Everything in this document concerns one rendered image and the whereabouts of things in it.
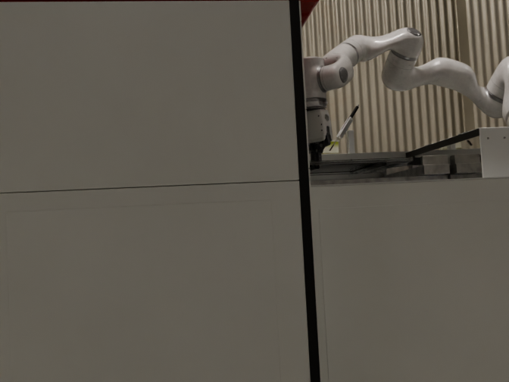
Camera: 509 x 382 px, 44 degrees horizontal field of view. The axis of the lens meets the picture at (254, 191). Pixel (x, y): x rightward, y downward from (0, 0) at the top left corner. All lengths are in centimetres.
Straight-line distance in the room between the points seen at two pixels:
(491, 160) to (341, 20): 246
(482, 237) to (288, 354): 63
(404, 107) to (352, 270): 258
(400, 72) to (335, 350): 108
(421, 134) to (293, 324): 284
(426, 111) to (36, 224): 312
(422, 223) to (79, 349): 88
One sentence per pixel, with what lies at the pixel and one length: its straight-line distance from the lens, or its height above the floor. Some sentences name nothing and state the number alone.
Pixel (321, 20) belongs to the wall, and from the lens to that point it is 412.
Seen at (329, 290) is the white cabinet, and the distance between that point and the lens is 160.
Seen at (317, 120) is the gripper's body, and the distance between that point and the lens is 195.
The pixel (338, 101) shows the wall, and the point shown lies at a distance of 401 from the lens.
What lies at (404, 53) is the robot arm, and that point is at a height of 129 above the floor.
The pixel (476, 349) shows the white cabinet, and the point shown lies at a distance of 176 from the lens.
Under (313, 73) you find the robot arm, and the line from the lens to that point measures 197.
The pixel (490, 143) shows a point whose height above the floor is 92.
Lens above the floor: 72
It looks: 3 degrees up
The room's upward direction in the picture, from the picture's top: 3 degrees counter-clockwise
